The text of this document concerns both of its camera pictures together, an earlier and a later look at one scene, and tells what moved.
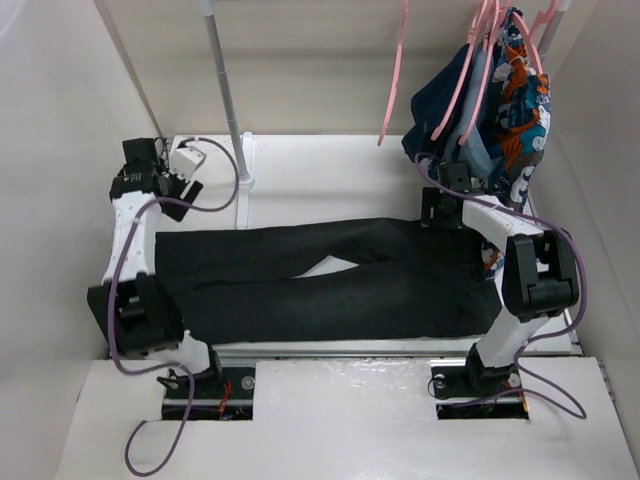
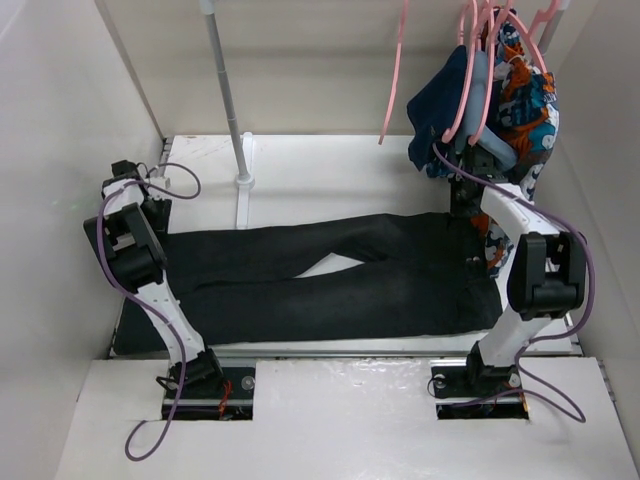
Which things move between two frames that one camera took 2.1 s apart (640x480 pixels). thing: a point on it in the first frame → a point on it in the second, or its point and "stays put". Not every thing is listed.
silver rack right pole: [564, 6] stays put
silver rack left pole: [208, 7] stays put
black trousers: [415, 280] stays put
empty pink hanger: [396, 69] stays put
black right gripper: [432, 198] → [456, 182]
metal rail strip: [379, 350] stays put
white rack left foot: [246, 184] stays put
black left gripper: [185, 193] → [159, 224]
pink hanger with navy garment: [461, 69] → [490, 6]
